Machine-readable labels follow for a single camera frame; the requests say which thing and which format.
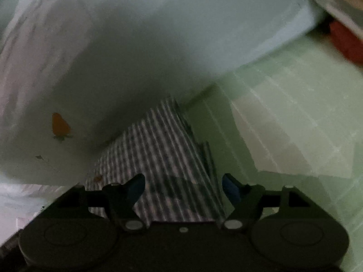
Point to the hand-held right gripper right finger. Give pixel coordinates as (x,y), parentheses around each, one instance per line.
(231,188)

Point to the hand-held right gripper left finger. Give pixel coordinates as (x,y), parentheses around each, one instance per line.
(136,187)

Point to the blue white plaid shirt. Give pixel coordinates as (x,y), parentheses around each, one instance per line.
(164,153)

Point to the pale pink white cloth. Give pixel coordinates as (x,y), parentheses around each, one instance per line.
(19,204)

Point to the pale blue carrot print quilt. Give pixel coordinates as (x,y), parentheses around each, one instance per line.
(156,34)

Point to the red patterned garment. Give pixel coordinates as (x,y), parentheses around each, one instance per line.
(347,42)

